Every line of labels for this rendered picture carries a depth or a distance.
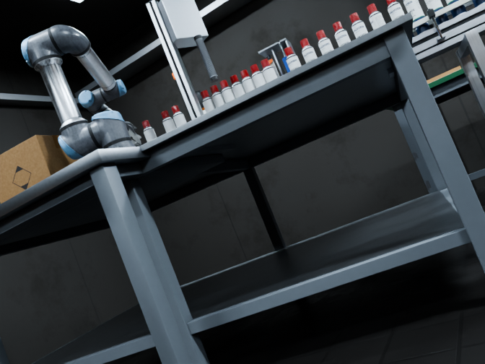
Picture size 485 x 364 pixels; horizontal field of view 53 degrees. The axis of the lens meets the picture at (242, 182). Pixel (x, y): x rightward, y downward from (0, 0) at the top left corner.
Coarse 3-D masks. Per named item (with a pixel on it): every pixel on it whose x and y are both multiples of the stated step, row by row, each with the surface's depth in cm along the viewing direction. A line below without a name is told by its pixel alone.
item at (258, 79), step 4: (256, 64) 215; (252, 68) 215; (256, 68) 214; (252, 72) 215; (256, 72) 214; (260, 72) 213; (252, 76) 214; (256, 76) 213; (260, 76) 213; (256, 80) 213; (260, 80) 213; (264, 80) 214; (256, 84) 214; (260, 84) 213
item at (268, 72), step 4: (264, 60) 213; (264, 64) 213; (268, 64) 213; (264, 68) 213; (268, 68) 212; (272, 68) 212; (264, 72) 213; (268, 72) 212; (272, 72) 212; (264, 76) 213; (268, 76) 212; (272, 76) 211; (268, 80) 212
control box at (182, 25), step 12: (168, 0) 211; (180, 0) 214; (192, 0) 218; (168, 12) 209; (180, 12) 212; (192, 12) 216; (168, 24) 209; (180, 24) 211; (192, 24) 214; (180, 36) 209; (192, 36) 212; (204, 36) 216
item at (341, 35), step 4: (336, 24) 202; (340, 24) 202; (336, 28) 202; (340, 28) 202; (336, 32) 202; (340, 32) 201; (344, 32) 201; (336, 36) 202; (340, 36) 201; (344, 36) 201; (348, 36) 202; (336, 40) 204; (340, 40) 201; (344, 40) 201; (348, 40) 201; (340, 44) 202; (344, 44) 201
